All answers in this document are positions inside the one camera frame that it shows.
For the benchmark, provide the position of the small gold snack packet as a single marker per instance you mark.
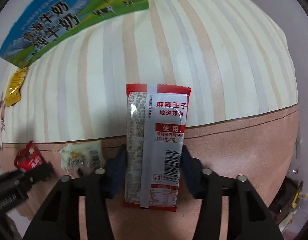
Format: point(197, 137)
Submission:
point(13, 91)

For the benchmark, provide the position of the small red snack packet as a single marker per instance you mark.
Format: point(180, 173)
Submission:
point(28, 158)

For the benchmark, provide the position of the striped cream blanket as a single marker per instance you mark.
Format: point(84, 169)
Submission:
point(231, 54)

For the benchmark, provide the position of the red white spicy strip packet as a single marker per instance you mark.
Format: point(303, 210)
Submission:
point(156, 124)

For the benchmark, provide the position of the blue green milk carton box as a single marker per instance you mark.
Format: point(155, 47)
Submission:
point(45, 23)

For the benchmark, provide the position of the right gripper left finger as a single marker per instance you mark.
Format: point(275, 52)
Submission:
point(58, 216)

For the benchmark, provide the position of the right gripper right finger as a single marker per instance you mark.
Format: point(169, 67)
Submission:
point(248, 215)

